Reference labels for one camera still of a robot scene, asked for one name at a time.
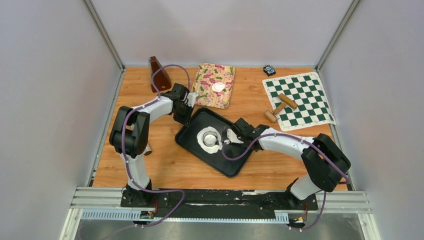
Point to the silver glitter tube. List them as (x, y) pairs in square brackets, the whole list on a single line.
[(147, 150)]

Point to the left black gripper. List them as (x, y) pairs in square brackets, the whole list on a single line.
[(185, 120)]

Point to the aluminium frame rail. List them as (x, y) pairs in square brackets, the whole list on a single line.
[(103, 203)]

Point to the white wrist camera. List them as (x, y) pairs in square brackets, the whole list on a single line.
[(191, 98), (230, 137)]

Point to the floral rectangular tray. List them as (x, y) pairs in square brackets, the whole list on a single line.
[(207, 74)]

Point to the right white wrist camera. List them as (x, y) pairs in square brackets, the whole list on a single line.
[(230, 137)]

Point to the black baking tray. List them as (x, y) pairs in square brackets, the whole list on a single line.
[(187, 139)]

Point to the small blue black toy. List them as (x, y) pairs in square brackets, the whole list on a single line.
[(269, 70)]

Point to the green white chess mat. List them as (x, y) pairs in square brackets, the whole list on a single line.
[(307, 91)]

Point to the brown wooden metronome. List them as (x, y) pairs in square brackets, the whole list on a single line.
[(161, 80)]

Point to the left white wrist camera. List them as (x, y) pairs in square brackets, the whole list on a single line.
[(191, 98)]

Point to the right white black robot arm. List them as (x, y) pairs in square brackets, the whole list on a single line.
[(324, 161)]

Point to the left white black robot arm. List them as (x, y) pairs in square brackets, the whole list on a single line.
[(130, 132)]

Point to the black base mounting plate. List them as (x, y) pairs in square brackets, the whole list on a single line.
[(220, 204)]

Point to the wooden pastry roller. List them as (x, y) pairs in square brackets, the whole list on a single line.
[(273, 115)]

